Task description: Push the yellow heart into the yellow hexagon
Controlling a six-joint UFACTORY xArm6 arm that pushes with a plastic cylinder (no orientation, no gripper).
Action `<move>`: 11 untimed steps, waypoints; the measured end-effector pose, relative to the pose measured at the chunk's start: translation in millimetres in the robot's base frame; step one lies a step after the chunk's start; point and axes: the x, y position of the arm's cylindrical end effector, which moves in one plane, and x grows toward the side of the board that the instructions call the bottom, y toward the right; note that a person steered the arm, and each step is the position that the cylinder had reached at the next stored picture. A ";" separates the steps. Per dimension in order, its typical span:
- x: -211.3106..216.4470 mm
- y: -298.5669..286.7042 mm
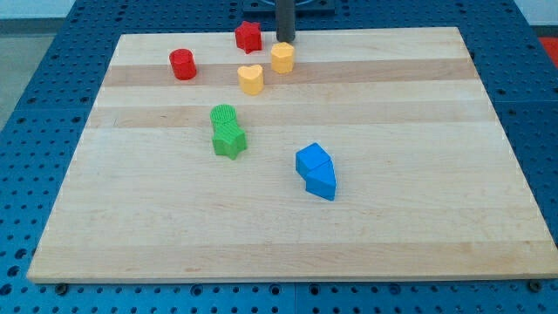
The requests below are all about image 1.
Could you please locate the blue triangle block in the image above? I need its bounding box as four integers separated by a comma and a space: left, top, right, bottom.
305, 160, 337, 201

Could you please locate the yellow heart block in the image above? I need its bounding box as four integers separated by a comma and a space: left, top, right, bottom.
237, 65, 264, 95

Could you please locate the yellow hexagon block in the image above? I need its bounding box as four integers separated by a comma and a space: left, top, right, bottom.
270, 42, 295, 74

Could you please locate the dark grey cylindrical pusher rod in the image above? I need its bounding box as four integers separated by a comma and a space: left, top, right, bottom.
276, 0, 296, 43

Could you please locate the blue cube block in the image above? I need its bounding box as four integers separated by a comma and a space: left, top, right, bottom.
295, 142, 330, 179

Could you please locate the green star block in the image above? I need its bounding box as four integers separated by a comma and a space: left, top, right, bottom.
212, 122, 247, 160

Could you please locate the green cylinder block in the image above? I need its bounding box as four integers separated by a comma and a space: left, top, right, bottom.
209, 104, 237, 131

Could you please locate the red cylinder block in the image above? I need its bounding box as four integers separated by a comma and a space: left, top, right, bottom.
169, 48, 197, 80

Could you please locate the light wooden board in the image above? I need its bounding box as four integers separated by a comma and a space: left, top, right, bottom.
27, 27, 557, 283

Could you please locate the red star block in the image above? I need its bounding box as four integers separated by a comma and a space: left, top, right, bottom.
235, 21, 262, 54

